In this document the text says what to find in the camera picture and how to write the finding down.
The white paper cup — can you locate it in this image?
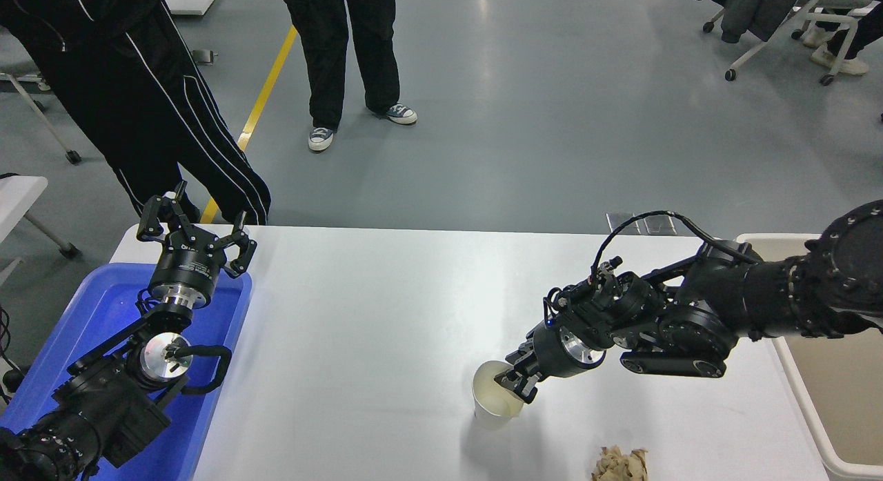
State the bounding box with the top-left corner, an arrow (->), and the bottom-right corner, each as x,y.
472,360 -> 525,431

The blue plastic tray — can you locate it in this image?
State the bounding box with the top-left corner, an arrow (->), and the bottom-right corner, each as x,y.
0,262 -> 253,481

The crumpled tan paper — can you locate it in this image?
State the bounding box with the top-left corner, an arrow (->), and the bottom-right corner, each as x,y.
591,446 -> 649,481

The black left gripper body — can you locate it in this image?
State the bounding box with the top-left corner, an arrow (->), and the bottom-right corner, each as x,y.
149,234 -> 228,297

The person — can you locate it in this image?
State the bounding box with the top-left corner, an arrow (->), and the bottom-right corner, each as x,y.
281,0 -> 418,153
800,0 -> 883,77
0,0 -> 272,226

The large pale plastic bin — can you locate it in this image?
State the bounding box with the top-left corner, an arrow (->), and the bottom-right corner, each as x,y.
736,233 -> 883,481

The grey jacket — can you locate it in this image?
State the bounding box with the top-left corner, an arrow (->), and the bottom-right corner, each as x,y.
688,0 -> 811,46

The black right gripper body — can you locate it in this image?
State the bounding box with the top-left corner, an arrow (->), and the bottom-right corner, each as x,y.
531,322 -> 597,380

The black cable bundle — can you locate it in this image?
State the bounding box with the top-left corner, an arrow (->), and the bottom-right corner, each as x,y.
0,305 -> 28,406

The grey wheeled office chair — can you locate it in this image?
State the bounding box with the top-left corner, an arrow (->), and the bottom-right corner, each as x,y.
0,70 -> 82,166

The small white folding table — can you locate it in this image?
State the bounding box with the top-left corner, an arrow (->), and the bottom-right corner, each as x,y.
0,176 -> 79,259

